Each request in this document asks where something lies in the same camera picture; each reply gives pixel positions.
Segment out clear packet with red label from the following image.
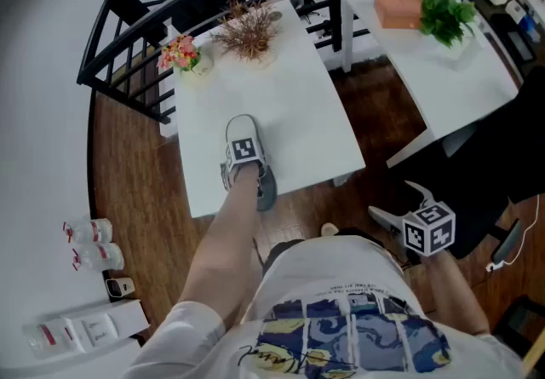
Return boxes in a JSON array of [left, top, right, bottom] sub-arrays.
[[22, 317, 86, 361]]

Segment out large orange box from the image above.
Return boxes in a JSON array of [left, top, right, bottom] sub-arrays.
[[373, 0, 425, 31]]

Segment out white printed box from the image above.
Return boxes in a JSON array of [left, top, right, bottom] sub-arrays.
[[63, 298, 152, 354]]

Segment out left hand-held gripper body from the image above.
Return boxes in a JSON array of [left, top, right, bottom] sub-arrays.
[[219, 136, 267, 199]]

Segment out person's left forearm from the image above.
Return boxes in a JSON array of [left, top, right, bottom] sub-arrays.
[[176, 164, 261, 330]]

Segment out person's right forearm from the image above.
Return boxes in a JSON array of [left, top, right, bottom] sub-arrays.
[[419, 249, 491, 336]]

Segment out green plant in white pot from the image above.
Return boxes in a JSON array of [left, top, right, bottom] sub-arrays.
[[418, 0, 485, 61]]

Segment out black office chair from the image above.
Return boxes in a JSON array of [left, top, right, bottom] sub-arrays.
[[386, 65, 545, 268]]

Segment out black desk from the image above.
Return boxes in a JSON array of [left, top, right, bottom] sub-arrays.
[[471, 0, 538, 74]]

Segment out small black and white device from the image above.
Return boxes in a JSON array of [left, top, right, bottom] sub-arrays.
[[104, 277, 137, 300]]

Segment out black metal railing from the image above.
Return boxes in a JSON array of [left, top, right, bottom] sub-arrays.
[[76, 0, 545, 125]]

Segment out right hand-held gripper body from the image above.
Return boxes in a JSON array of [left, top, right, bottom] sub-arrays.
[[402, 198, 456, 258]]

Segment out white cabinet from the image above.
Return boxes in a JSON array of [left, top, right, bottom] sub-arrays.
[[0, 336, 146, 379]]

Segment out white long table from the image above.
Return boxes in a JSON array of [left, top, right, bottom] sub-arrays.
[[334, 0, 519, 169]]

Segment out person's black shorts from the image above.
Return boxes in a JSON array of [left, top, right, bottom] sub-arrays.
[[261, 238, 306, 279]]

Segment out person's white printed t-shirt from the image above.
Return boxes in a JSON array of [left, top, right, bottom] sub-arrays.
[[123, 234, 525, 379]]

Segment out pink flowers in white pot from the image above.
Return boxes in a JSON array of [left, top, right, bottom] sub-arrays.
[[156, 33, 215, 79]]

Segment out clear water bottle red cap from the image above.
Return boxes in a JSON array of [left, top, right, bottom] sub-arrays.
[[62, 217, 114, 244], [71, 242, 126, 273]]

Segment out dried brown plant in pot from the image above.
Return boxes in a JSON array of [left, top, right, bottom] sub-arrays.
[[209, 0, 283, 70]]

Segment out white square table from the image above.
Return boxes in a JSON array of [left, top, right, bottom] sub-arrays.
[[173, 0, 366, 219]]

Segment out white cable with plug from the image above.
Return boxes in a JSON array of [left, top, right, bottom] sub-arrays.
[[485, 193, 542, 273]]

